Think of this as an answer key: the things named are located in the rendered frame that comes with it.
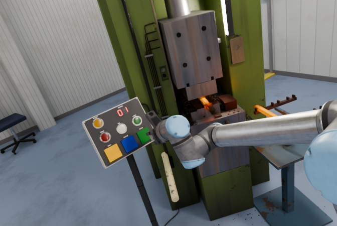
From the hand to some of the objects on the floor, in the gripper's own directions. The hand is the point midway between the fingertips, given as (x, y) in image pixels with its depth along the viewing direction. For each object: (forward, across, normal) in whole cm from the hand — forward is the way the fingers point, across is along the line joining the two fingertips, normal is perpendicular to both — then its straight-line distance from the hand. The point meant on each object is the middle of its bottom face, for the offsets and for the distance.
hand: (149, 131), depth 118 cm
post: (+72, -9, -82) cm, 110 cm away
